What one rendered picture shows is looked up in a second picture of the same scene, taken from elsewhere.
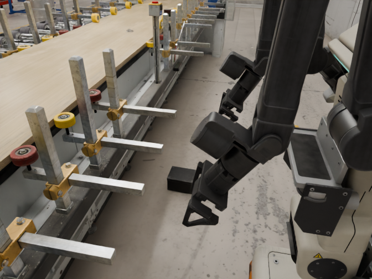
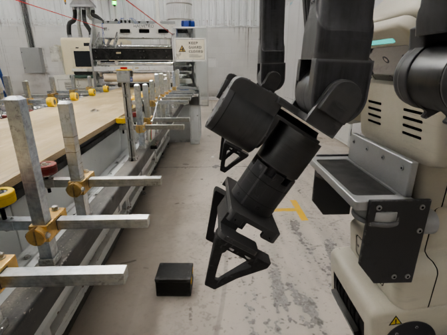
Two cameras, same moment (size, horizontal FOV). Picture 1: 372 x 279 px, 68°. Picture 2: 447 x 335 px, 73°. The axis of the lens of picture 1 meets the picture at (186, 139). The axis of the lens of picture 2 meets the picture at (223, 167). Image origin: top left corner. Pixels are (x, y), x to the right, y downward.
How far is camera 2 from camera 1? 0.24 m
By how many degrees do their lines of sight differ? 18
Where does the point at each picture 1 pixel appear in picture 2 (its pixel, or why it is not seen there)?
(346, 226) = (424, 265)
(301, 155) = (344, 177)
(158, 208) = (146, 324)
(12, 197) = not seen: outside the picture
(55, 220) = not seen: outside the picture
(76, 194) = (14, 306)
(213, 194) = (254, 215)
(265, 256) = not seen: outside the picture
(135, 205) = (113, 325)
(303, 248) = (373, 313)
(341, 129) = (436, 65)
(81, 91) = (24, 144)
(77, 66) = (16, 109)
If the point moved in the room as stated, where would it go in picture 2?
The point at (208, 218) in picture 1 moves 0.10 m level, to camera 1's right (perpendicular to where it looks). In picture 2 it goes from (255, 256) to (340, 245)
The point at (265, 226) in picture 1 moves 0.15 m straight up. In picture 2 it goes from (289, 320) to (291, 296)
